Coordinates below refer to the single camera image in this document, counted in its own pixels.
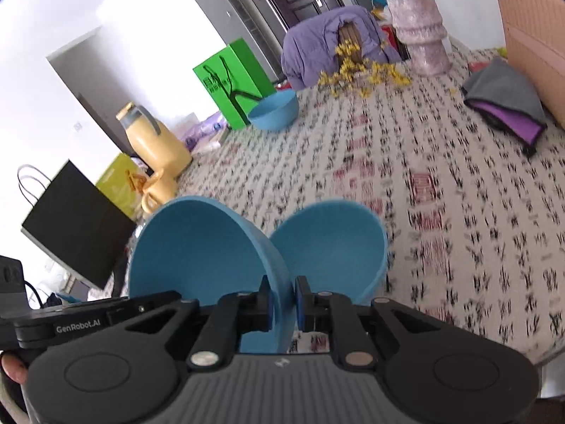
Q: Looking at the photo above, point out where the pink textured vase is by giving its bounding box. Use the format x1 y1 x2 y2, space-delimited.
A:
383 0 452 77

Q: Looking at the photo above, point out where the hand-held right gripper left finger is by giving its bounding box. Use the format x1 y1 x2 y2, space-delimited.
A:
126 276 272 372

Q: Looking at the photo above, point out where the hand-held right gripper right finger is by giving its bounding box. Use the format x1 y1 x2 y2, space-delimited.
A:
295 276 442 369

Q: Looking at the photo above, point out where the yellow mug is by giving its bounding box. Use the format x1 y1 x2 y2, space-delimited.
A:
141 177 177 213

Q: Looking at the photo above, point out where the person's left hand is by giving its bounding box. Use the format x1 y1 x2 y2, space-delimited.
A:
0 352 29 384

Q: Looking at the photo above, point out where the wooden chair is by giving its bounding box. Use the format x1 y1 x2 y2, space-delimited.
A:
338 22 369 65

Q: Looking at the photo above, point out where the yellow-green box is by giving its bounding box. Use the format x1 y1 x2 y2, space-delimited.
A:
96 154 148 222

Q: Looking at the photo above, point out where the green shopping bag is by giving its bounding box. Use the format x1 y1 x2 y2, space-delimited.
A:
193 38 276 131

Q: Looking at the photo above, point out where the printed tablecloth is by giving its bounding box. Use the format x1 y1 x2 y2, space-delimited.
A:
112 37 565 363

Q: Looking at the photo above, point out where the purple tissue pack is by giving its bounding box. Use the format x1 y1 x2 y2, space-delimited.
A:
183 112 230 151

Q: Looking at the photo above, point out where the purple cloth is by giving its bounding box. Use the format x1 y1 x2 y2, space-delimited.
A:
468 99 546 157

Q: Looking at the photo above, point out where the black paper bag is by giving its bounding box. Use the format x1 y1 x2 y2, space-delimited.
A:
18 161 137 290

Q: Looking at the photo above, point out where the blue bowl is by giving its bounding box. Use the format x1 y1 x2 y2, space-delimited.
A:
269 201 389 305
128 196 294 354
247 89 300 132

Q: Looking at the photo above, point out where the grey cloth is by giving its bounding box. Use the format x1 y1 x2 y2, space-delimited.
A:
462 57 548 124

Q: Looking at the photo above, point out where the grey interior door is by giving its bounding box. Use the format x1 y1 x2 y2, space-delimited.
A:
213 0 283 54

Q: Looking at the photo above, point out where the yellow flower branch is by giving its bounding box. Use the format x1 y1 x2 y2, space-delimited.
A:
318 40 411 98

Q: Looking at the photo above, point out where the purple jacket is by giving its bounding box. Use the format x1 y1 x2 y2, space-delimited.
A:
281 5 402 91

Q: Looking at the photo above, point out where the yellow thermos jug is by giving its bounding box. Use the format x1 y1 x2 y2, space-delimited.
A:
116 102 192 177

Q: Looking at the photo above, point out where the pink hard case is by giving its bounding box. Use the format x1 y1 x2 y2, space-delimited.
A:
495 0 565 131

